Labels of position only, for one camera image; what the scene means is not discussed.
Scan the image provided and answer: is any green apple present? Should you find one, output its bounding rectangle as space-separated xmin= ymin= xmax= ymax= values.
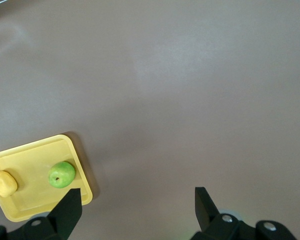
xmin=47 ymin=161 xmax=76 ymax=189

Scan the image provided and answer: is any yellow potato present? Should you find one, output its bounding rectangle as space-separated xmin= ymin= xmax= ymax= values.
xmin=0 ymin=170 xmax=18 ymax=198

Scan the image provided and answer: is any yellow plastic tray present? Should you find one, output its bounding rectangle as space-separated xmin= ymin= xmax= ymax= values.
xmin=0 ymin=134 xmax=94 ymax=223

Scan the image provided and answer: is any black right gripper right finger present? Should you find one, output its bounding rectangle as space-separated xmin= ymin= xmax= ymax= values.
xmin=192 ymin=186 xmax=300 ymax=240

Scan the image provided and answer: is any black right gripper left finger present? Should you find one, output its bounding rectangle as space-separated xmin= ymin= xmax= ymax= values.
xmin=0 ymin=187 xmax=84 ymax=240

